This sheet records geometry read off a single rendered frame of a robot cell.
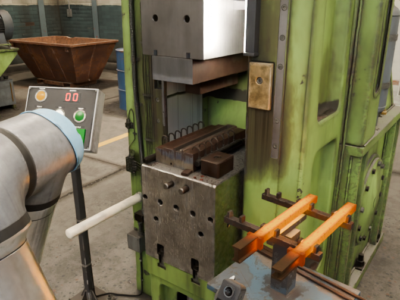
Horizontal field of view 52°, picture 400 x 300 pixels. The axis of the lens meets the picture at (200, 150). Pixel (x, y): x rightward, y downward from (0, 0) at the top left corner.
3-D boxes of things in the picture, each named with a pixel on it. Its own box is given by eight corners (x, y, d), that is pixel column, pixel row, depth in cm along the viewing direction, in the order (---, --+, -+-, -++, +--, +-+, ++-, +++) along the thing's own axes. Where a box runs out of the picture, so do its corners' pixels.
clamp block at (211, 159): (218, 179, 159) (218, 163, 157) (200, 174, 164) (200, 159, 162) (234, 169, 168) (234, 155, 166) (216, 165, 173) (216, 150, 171)
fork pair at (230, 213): (241, 223, 123) (241, 217, 122) (226, 217, 126) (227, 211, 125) (281, 197, 139) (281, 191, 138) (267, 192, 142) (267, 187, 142)
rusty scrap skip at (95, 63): (75, 93, 734) (70, 44, 705) (12, 83, 831) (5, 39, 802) (122, 83, 829) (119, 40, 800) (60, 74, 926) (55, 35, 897)
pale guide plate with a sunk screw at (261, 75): (268, 110, 151) (271, 63, 146) (247, 107, 156) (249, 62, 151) (271, 109, 153) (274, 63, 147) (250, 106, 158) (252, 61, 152)
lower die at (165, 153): (193, 172, 166) (193, 152, 163) (155, 161, 177) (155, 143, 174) (244, 144, 198) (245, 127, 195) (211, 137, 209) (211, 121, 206)
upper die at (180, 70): (192, 84, 154) (192, 59, 150) (152, 79, 165) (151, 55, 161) (247, 70, 186) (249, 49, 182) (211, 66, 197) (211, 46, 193)
